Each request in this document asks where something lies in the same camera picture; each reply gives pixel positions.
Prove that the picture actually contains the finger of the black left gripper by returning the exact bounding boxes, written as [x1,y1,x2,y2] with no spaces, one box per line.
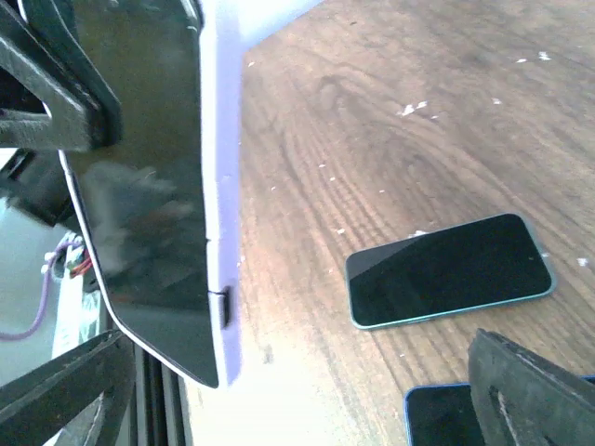
[1,1,123,152]

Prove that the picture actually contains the teal phone black screen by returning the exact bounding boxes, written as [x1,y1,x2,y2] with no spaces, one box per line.
[345,213,556,330]

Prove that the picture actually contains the blue phone black screen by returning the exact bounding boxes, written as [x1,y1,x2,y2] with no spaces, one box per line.
[404,376,594,445]

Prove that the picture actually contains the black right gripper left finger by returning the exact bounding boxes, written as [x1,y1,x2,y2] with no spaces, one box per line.
[1,330,136,445]

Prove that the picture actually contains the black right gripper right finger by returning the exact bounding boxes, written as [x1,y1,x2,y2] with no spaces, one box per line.
[469,329,594,445]

